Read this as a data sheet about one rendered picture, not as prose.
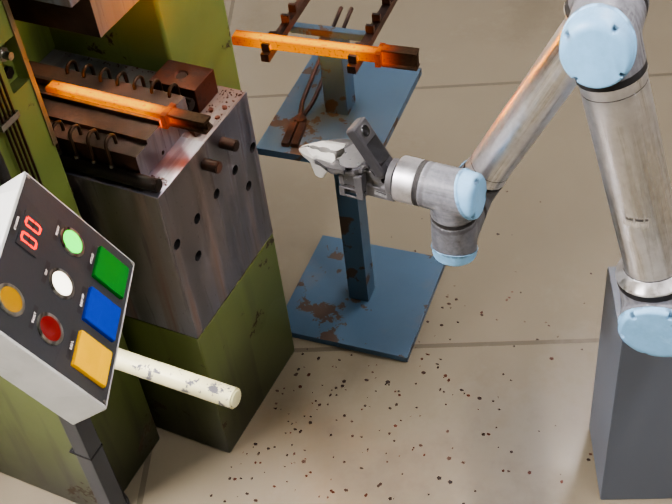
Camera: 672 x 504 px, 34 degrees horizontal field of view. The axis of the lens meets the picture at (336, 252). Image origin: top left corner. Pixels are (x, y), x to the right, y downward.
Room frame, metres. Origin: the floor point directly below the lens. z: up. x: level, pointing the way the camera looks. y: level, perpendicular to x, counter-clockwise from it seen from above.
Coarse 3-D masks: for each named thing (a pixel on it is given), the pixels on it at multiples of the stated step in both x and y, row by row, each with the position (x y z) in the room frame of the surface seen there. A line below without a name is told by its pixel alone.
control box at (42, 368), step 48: (0, 192) 1.47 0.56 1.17; (48, 192) 1.48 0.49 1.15; (0, 240) 1.32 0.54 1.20; (48, 240) 1.38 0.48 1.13; (96, 240) 1.46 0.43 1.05; (0, 288) 1.23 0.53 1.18; (48, 288) 1.29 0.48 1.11; (96, 288) 1.36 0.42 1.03; (0, 336) 1.15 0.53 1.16; (96, 336) 1.26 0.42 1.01; (48, 384) 1.15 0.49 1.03; (96, 384) 1.17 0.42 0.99
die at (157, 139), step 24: (48, 72) 2.09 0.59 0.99; (72, 72) 2.08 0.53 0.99; (48, 96) 1.99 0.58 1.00; (144, 96) 1.95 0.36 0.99; (72, 120) 1.90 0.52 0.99; (96, 120) 1.89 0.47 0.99; (120, 120) 1.88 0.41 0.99; (144, 120) 1.86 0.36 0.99; (96, 144) 1.82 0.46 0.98; (120, 144) 1.81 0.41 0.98; (144, 144) 1.80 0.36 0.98; (168, 144) 1.85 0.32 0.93; (144, 168) 1.78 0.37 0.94
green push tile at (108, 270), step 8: (104, 248) 1.45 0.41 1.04; (96, 256) 1.42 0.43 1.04; (104, 256) 1.43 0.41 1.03; (112, 256) 1.44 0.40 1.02; (96, 264) 1.40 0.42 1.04; (104, 264) 1.41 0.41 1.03; (112, 264) 1.42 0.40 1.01; (120, 264) 1.44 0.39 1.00; (96, 272) 1.38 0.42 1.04; (104, 272) 1.39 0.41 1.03; (112, 272) 1.41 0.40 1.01; (120, 272) 1.42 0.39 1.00; (128, 272) 1.43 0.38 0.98; (96, 280) 1.37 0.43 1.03; (104, 280) 1.38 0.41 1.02; (112, 280) 1.39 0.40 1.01; (120, 280) 1.40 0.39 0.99; (112, 288) 1.37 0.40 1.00; (120, 288) 1.39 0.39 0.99; (120, 296) 1.37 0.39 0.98
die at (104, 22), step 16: (16, 0) 1.85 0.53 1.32; (32, 0) 1.83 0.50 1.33; (80, 0) 1.77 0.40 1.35; (96, 0) 1.78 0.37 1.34; (112, 0) 1.81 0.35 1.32; (128, 0) 1.85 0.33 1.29; (16, 16) 1.86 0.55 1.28; (32, 16) 1.84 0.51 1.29; (48, 16) 1.82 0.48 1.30; (64, 16) 1.80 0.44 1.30; (80, 16) 1.78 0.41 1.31; (96, 16) 1.77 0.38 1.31; (112, 16) 1.80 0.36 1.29; (80, 32) 1.79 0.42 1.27; (96, 32) 1.77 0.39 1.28
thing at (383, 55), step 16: (240, 32) 2.17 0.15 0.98; (256, 32) 2.16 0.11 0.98; (272, 48) 2.11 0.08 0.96; (288, 48) 2.10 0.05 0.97; (304, 48) 2.08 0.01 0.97; (320, 48) 2.06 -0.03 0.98; (336, 48) 2.05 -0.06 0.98; (352, 48) 2.04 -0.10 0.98; (368, 48) 2.03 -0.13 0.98; (384, 48) 2.01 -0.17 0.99; (400, 48) 2.00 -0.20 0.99; (416, 48) 2.00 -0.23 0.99; (384, 64) 2.01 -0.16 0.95; (400, 64) 1.99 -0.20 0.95; (416, 64) 1.98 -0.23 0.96
